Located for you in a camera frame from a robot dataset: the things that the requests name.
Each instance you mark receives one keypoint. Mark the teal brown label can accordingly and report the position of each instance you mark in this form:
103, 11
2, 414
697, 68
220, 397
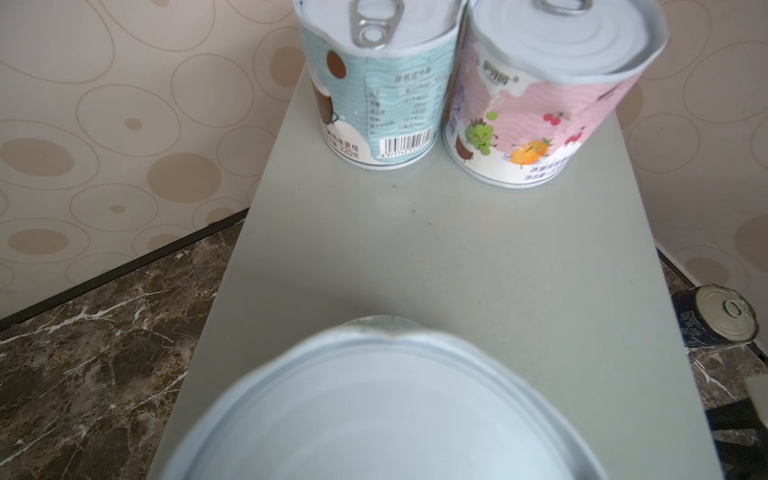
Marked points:
382, 397

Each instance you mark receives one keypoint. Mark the light blue bear can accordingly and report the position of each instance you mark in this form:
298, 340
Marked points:
380, 74

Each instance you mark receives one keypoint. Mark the pink label can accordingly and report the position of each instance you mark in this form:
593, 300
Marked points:
535, 79

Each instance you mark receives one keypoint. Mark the grey metal cabinet box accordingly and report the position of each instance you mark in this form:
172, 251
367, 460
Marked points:
561, 283

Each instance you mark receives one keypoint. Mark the black red label can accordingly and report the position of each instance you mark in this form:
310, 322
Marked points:
713, 316

